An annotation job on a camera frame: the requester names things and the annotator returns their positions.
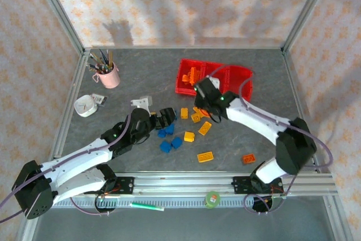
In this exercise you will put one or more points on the clear label card case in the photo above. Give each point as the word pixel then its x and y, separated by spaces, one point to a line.
pixel 101 99

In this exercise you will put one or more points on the green marker pen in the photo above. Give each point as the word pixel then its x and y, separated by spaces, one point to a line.
pixel 146 206

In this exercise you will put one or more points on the orange lego brick stack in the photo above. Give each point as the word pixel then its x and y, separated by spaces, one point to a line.
pixel 194 73

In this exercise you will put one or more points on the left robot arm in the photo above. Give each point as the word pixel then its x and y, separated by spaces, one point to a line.
pixel 79 156

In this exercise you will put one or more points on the wide aluminium base beam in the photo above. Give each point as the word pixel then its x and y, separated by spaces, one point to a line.
pixel 183 184

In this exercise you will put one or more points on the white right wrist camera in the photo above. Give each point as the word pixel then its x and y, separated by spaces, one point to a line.
pixel 214 81

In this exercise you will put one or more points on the aluminium frame post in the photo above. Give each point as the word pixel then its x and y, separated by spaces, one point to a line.
pixel 59 12
pixel 307 12

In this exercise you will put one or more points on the white square timer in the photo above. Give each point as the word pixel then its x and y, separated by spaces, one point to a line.
pixel 84 107

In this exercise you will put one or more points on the green tape roll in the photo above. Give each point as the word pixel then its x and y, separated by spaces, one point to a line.
pixel 212 199

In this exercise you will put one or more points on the aluminium frame leg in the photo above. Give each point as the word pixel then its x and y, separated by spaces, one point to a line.
pixel 338 218

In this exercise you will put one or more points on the pink metal bucket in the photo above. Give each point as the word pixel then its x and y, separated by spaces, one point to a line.
pixel 110 78

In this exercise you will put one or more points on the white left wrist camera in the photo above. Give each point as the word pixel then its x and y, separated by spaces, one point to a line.
pixel 142 101

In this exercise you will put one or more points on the yellow lego brick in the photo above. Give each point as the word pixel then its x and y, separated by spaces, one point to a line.
pixel 189 136
pixel 205 128
pixel 184 113
pixel 205 157
pixel 195 118

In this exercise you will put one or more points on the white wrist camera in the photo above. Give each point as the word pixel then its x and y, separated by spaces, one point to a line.
pixel 142 101
pixel 214 81

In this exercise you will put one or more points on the red three-compartment bin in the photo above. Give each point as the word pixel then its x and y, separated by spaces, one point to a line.
pixel 235 83

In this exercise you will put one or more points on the aluminium frame rail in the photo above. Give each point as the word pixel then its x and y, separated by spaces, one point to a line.
pixel 183 47
pixel 294 83
pixel 68 105

